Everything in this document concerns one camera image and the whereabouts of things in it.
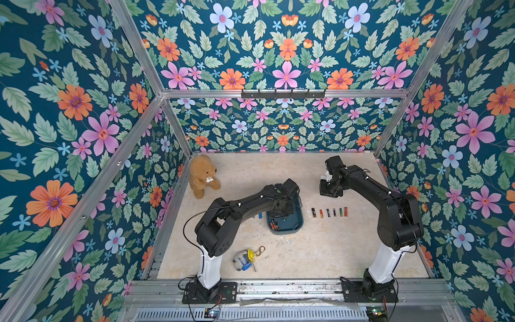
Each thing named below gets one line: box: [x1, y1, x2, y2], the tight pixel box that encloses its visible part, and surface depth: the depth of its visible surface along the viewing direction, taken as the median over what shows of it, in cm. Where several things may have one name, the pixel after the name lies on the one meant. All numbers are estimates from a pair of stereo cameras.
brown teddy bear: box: [189, 154, 222, 200], surface depth 92 cm
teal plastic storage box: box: [266, 193, 304, 236], surface depth 92 cm
